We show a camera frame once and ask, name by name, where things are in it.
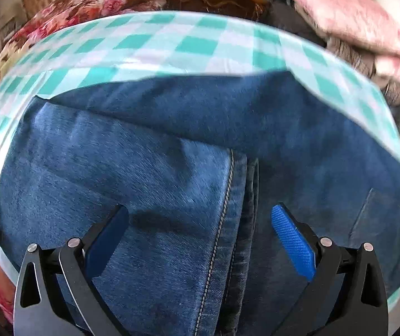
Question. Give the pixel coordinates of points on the blue denim pants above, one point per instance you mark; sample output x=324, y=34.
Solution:
x=151, y=140

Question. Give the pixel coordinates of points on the brown knit cloth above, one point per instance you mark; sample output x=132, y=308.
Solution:
x=357, y=59

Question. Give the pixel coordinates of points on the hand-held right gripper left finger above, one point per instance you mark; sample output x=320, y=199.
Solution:
x=109, y=238

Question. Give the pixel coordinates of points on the floral red blanket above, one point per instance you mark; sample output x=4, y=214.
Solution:
x=91, y=3

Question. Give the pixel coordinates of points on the dark wooden nightstand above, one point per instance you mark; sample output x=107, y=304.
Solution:
x=207, y=3

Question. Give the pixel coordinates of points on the black leather chair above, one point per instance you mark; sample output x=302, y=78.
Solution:
x=291, y=17

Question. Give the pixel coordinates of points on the pink cushion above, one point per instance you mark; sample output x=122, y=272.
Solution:
x=354, y=21

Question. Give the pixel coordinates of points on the green white checkered cloth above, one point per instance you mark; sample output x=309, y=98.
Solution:
x=193, y=45

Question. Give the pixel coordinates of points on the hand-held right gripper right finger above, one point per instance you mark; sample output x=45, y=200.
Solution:
x=294, y=245

